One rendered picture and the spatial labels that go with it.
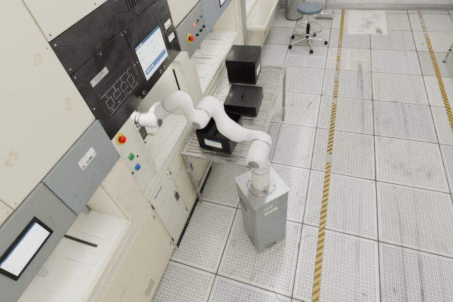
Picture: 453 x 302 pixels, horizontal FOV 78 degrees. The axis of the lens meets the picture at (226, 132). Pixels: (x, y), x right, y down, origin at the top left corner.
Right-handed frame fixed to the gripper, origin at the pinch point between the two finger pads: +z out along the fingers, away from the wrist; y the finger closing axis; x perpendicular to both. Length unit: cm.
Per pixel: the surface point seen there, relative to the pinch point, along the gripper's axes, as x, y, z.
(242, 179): -44, -6, -84
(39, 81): 67, -48, -25
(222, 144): -34, 15, -65
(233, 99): -34, 67, -61
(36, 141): 50, -63, -24
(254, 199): -44, -20, -95
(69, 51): 68, -30, -26
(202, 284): -120, -58, -57
